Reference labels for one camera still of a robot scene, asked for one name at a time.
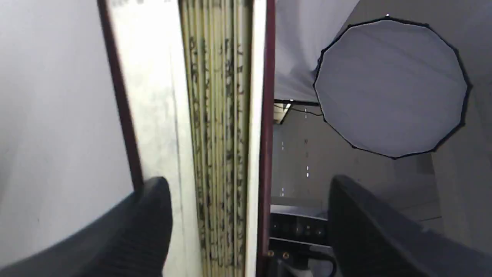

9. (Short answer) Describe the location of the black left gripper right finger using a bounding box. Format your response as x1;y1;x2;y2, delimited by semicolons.
327;175;492;277

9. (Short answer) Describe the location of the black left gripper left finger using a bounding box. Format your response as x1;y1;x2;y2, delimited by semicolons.
1;177;173;277

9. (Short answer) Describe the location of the folding paper fan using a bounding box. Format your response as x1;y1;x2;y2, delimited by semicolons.
97;0;274;277

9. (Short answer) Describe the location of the round studio softbox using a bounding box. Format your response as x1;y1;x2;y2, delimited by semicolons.
312;16;473;159

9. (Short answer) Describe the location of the grey backdrop cloth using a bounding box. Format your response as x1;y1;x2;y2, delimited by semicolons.
274;0;358;102

